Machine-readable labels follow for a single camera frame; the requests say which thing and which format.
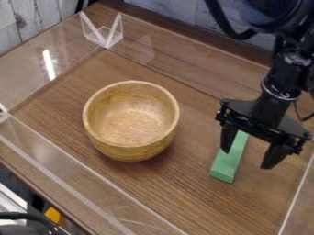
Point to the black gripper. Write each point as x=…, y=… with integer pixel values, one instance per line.
x=262, y=118

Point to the green rectangular block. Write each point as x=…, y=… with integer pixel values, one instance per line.
x=226, y=163

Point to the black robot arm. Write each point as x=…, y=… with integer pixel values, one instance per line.
x=289, y=20

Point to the brown wooden bowl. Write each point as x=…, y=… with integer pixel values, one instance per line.
x=131, y=118

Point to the yellow and black device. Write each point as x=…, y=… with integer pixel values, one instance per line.
x=55, y=217

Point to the clear acrylic tray wall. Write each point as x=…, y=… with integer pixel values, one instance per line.
x=91, y=201

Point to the clear acrylic corner bracket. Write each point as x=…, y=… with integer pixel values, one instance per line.
x=106, y=37

